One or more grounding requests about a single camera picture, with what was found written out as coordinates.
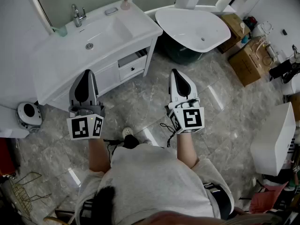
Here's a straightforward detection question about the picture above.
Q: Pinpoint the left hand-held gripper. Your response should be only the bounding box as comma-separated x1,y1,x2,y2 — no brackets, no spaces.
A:
67,69,105,141

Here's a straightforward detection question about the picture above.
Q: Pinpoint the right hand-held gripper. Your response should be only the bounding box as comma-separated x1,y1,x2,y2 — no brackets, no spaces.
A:
165,68,205,135

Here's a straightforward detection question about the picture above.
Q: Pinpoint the person's right forearm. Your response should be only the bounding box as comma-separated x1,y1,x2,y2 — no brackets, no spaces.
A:
176,132,200,170

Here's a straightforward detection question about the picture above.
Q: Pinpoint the person's left forearm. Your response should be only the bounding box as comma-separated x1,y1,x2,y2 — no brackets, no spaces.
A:
88,138,112,173

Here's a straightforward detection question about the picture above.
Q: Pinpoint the white vanity sink cabinet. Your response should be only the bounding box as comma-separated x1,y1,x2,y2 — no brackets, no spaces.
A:
30,0,164,105

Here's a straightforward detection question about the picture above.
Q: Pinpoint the white vanity drawer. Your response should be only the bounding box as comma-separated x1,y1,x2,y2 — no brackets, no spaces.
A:
117,48,148,82

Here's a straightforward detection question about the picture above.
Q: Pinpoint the person's white shoe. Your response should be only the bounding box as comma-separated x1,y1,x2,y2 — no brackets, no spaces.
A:
121,127,134,138

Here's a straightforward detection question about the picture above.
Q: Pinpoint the white round robot vacuum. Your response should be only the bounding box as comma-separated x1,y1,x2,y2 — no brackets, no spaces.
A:
15,101,44,133

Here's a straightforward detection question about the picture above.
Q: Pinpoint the white bathtub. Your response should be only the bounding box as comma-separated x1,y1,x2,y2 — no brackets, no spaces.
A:
154,7,232,65

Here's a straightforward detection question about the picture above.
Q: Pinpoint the green translucent cup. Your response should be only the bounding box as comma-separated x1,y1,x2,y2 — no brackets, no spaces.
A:
52,25,68,38

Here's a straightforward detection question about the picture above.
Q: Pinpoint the person's black trouser leg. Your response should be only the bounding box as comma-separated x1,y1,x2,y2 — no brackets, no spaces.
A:
123,135,139,150

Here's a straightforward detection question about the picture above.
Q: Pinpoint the large cardboard box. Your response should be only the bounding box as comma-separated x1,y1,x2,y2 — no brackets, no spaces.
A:
228,40,270,87

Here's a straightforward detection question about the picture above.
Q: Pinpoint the chrome faucet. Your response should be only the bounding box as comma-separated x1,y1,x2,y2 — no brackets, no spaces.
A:
71,3,87,28

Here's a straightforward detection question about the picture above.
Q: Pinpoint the small cardboard box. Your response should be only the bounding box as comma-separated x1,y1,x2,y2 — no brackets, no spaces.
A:
217,13,251,54

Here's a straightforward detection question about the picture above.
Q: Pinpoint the white low cabinet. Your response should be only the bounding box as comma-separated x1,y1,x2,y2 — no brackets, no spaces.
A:
0,104,30,139

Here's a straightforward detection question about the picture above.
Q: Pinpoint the person's grey shirt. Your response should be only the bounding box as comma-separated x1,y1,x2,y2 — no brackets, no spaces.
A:
75,144,235,225

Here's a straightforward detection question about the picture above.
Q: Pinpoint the red box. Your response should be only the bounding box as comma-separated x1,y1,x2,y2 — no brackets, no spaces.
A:
0,138,16,175

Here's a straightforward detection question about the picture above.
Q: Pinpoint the white round-lid appliance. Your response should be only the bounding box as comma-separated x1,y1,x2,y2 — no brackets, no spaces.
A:
254,21,274,38

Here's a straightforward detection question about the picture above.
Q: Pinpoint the black device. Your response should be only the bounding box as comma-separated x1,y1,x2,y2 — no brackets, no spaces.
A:
269,59,300,84

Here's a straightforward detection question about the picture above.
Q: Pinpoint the white rectangular cabinet box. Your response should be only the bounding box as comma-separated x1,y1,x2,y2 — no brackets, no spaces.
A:
250,101,296,177

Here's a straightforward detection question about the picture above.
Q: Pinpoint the pink cloth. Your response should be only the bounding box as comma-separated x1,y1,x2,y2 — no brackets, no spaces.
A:
249,181,289,214

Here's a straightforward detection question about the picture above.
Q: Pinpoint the black wrist cord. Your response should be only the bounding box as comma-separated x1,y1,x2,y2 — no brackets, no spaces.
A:
160,123,177,147

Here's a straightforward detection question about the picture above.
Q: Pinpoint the black cable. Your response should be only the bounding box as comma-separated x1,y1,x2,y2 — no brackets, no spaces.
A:
103,138,125,161

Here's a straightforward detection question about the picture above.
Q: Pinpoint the wire basket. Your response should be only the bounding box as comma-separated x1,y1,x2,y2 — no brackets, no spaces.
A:
9,172,52,217

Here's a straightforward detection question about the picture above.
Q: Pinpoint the black shoulder strap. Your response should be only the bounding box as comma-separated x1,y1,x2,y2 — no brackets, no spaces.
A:
202,183,232,220
79,198,94,225

